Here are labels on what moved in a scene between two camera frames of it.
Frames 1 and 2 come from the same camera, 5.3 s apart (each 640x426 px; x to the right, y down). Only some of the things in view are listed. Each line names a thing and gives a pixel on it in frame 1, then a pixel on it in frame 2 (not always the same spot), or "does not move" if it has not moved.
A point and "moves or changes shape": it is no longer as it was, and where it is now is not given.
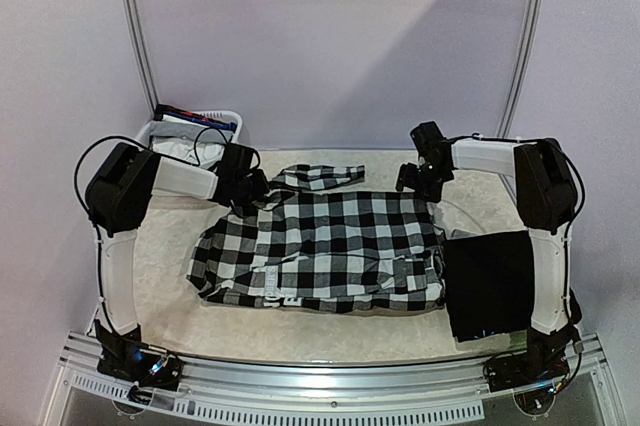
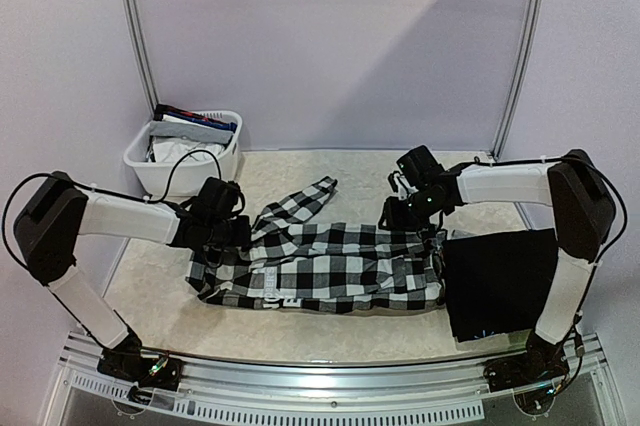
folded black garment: x=491 y=283 does not move
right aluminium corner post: x=526 y=62 does not move
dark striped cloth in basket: x=162 y=110 does not move
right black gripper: x=409 y=175 → x=392 y=216
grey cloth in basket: x=188 y=131 does not move
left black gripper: x=263 y=188 → x=243 y=234
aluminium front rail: x=435 y=391 does not move
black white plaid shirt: x=309 y=246 moves or changes shape
